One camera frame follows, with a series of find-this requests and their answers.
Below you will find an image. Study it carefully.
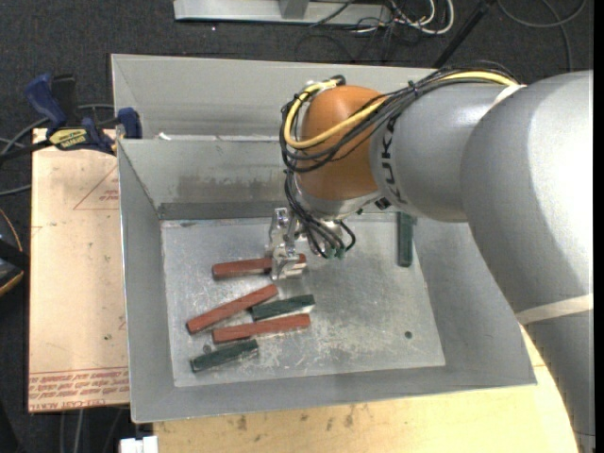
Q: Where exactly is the red-brown block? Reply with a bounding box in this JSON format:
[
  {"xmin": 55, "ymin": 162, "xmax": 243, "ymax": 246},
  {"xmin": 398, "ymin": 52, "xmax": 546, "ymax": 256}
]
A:
[
  {"xmin": 185, "ymin": 283, "xmax": 280, "ymax": 336},
  {"xmin": 211, "ymin": 253, "xmax": 308, "ymax": 281},
  {"xmin": 211, "ymin": 312, "xmax": 312, "ymax": 345}
]

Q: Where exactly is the dark green flat block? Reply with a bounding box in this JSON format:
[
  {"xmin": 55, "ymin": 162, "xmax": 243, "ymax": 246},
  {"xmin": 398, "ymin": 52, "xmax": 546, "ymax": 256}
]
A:
[
  {"xmin": 395, "ymin": 210, "xmax": 417, "ymax": 269},
  {"xmin": 250, "ymin": 293, "xmax": 316, "ymax": 322},
  {"xmin": 189, "ymin": 338, "xmax": 260, "ymax": 374}
]

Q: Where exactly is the grey metal bin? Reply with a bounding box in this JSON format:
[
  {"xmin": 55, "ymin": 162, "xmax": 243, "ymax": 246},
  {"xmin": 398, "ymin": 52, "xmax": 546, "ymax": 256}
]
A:
[{"xmin": 110, "ymin": 53, "xmax": 539, "ymax": 424}]

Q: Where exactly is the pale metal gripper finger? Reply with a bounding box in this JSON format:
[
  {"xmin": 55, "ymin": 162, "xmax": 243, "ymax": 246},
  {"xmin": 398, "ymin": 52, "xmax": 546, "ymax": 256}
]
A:
[
  {"xmin": 286, "ymin": 252, "xmax": 309, "ymax": 278},
  {"xmin": 269, "ymin": 253, "xmax": 290, "ymax": 282}
]

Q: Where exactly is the brown cardboard board red print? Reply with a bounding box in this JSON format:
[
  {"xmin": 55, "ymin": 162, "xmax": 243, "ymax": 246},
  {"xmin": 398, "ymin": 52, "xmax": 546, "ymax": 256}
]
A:
[{"xmin": 27, "ymin": 127, "xmax": 131, "ymax": 414}]

